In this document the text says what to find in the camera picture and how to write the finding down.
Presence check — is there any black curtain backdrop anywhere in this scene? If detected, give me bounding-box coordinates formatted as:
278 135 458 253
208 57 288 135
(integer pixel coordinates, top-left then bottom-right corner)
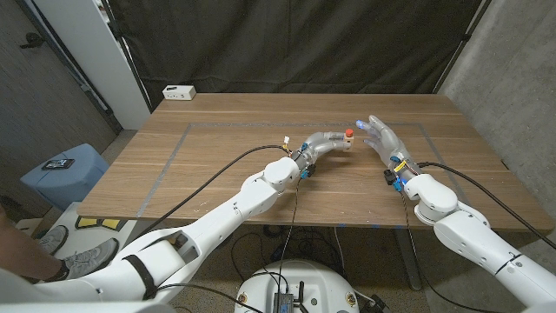
106 0 486 110

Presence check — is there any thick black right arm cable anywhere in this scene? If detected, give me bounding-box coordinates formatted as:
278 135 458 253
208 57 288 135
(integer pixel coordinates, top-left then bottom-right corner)
417 161 556 251

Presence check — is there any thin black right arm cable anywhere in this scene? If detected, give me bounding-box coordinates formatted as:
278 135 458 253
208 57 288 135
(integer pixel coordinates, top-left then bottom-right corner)
399 190 496 313

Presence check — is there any blue stool with phone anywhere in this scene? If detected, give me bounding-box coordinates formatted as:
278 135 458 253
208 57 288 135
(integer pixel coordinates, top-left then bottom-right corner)
19 143 109 212

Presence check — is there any black door handle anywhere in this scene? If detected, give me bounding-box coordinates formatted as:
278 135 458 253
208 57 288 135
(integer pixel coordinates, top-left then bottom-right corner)
18 32 47 49

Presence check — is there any person's bare leg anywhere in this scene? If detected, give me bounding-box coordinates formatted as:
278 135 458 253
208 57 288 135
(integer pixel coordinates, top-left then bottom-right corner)
0 203 62 282

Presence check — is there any white floor platform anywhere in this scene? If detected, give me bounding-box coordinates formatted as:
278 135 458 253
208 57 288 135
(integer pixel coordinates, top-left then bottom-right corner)
43 202 144 262

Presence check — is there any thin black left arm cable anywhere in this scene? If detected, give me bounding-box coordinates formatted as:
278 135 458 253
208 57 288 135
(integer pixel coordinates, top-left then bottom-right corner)
158 176 301 313

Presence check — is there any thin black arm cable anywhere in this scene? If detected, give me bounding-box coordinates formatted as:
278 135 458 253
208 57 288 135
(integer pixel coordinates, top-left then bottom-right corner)
399 190 496 313
158 176 301 313

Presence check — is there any grey table leg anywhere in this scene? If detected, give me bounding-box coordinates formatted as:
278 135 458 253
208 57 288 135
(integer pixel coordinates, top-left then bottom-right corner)
393 228 423 291

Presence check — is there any white power strip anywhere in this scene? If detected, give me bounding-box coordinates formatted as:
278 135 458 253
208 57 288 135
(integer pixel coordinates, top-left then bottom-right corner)
162 84 197 101

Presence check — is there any black floor cable bundle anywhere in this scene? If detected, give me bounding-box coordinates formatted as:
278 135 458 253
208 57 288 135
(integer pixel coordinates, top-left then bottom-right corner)
229 223 348 283

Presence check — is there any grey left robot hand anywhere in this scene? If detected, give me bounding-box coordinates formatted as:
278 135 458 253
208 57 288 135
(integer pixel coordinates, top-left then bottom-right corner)
291 131 354 174

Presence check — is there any black phone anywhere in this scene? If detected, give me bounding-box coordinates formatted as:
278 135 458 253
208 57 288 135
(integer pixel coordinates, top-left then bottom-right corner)
41 158 76 170

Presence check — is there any white pillar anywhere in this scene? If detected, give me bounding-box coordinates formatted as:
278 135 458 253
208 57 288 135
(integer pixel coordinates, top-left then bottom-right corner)
32 0 151 130

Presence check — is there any black backdrop frame pole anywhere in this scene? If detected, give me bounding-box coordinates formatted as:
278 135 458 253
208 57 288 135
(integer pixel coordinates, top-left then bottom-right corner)
434 0 494 95
102 0 153 114

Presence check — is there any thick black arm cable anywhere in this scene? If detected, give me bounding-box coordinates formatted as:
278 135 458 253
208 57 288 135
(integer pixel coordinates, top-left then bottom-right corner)
134 144 293 238
417 161 556 251

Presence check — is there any wooden table panel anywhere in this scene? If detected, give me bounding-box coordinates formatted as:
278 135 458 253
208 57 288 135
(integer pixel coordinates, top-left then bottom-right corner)
136 121 486 230

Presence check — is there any yellow and black floor pad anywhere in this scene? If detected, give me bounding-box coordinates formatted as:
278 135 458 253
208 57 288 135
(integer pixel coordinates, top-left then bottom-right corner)
76 216 127 230

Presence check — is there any grey sneaker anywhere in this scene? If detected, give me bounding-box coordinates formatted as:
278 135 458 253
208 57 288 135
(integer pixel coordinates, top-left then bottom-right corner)
37 224 70 256
43 237 120 283

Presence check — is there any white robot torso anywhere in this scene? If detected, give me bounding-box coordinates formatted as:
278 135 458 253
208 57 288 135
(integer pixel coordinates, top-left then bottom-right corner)
234 259 361 313

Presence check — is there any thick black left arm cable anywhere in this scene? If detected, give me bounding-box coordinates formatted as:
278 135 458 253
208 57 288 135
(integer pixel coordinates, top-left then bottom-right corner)
134 144 293 238

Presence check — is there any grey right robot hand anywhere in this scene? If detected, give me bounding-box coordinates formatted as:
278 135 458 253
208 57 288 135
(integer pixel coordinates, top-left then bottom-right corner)
355 115 420 180

